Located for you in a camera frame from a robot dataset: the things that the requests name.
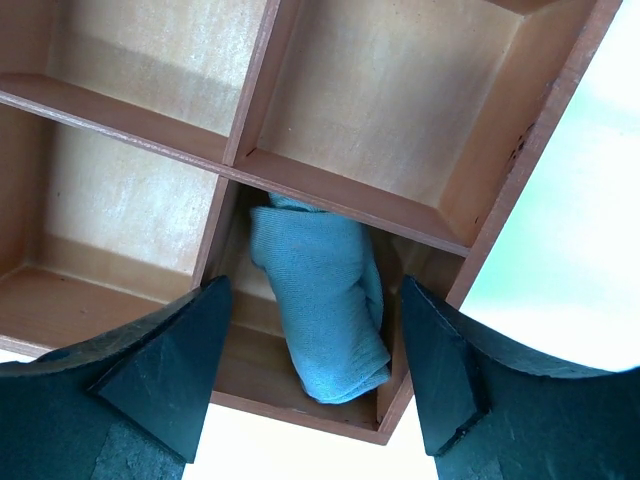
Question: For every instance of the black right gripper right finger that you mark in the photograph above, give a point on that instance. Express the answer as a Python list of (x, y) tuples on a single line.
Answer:
[(493, 408)]

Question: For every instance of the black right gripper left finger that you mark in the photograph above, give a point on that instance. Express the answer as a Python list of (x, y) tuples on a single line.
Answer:
[(127, 404)]

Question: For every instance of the grey sock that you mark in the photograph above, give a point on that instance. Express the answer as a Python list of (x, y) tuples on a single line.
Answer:
[(322, 271)]

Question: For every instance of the brown wooden compartment tray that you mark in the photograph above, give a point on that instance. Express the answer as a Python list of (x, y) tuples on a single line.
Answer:
[(137, 135)]

